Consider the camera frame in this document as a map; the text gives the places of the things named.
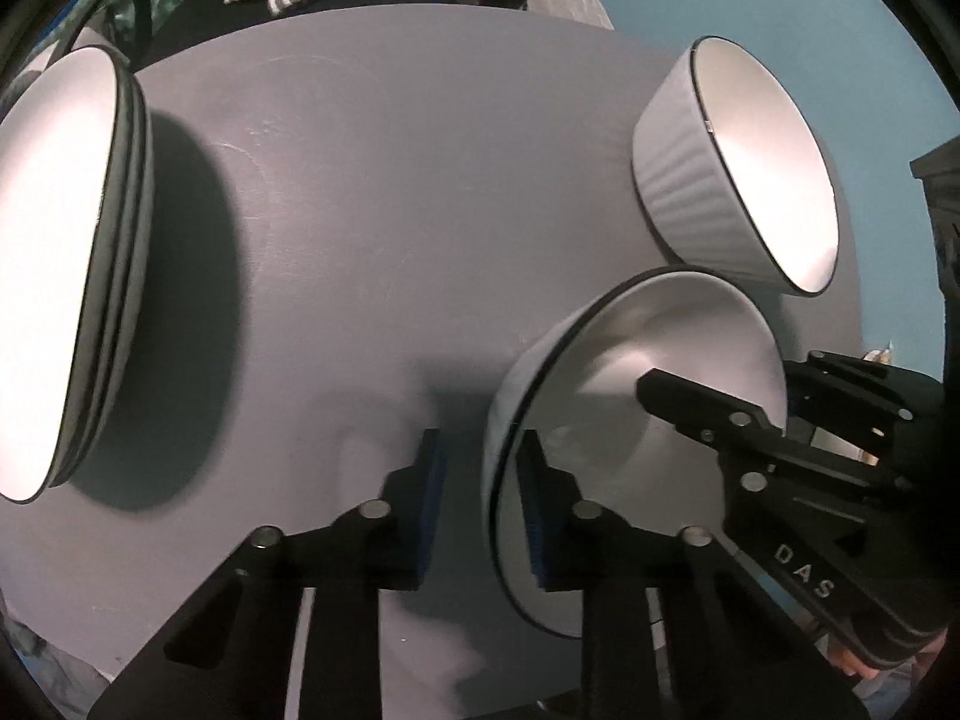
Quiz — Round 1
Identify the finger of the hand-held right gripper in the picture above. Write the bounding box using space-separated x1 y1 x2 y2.
784 349 946 460
636 367 788 458

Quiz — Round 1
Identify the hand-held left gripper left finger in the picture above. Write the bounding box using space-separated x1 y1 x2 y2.
90 427 451 720

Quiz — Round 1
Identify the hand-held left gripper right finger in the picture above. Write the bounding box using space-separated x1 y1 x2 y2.
517 429 871 720

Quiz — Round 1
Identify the white ribbed bowl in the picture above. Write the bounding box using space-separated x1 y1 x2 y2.
632 36 839 297
480 268 790 642

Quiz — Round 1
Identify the person's right hand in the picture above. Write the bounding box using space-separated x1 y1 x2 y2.
829 649 927 687

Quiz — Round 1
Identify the black office chair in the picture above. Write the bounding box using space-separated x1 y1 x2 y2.
105 0 548 72

